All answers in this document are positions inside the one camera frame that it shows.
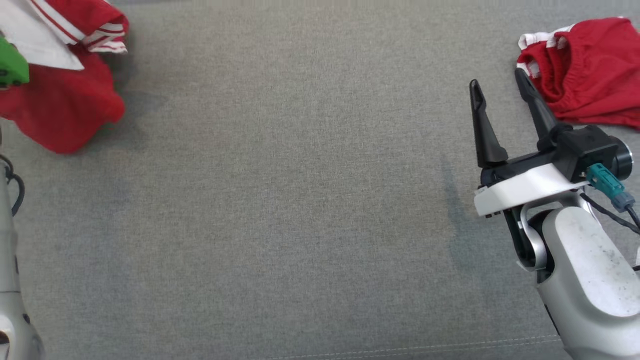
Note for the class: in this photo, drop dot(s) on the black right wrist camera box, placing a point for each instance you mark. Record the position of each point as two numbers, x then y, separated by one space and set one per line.
587 150

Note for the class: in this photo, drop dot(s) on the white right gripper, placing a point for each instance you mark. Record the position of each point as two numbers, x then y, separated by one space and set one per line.
525 187

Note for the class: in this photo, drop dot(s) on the red shorts with white stripes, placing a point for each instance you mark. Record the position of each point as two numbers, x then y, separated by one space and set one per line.
595 75

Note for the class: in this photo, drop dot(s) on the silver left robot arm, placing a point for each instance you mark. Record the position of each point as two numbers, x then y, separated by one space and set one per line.
10 280

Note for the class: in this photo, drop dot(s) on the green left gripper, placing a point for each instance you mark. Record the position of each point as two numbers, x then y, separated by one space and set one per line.
10 65

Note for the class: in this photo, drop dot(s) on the red white Bulls jersey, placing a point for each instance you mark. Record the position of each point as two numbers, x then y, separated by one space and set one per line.
65 105

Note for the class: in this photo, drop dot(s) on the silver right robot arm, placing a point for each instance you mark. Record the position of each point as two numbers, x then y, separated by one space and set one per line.
590 270

